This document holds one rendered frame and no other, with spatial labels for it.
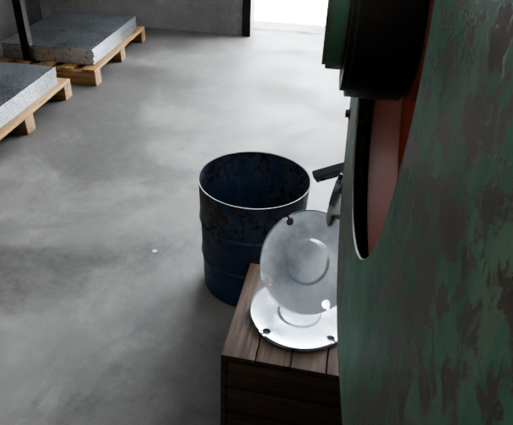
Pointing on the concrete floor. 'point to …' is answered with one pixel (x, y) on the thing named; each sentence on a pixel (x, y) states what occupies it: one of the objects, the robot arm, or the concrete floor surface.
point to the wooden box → (274, 374)
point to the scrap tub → (244, 212)
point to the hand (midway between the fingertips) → (327, 220)
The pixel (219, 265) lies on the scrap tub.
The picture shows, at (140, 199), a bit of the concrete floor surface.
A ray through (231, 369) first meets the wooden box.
